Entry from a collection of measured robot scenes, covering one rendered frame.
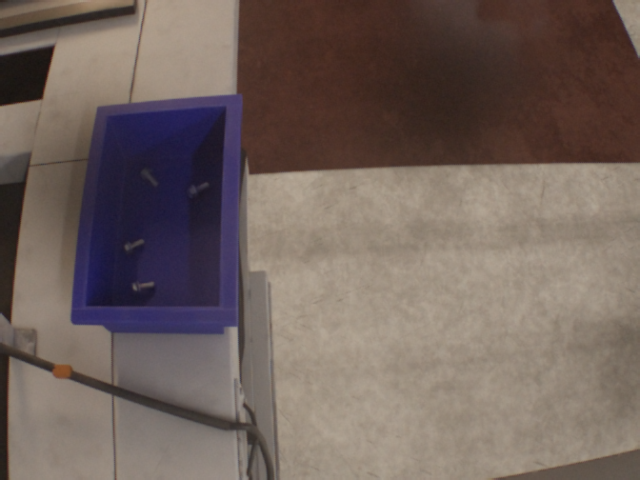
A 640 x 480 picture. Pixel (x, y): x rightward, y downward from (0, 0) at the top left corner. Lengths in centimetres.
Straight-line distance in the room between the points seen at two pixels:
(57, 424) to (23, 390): 5
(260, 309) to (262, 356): 8
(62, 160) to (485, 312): 107
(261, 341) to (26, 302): 49
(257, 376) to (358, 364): 48
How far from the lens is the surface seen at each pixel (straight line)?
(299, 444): 156
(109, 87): 91
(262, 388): 115
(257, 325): 118
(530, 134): 193
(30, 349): 77
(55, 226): 83
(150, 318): 67
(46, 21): 101
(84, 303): 69
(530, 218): 181
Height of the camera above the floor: 152
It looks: 63 degrees down
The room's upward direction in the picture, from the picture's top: 1 degrees counter-clockwise
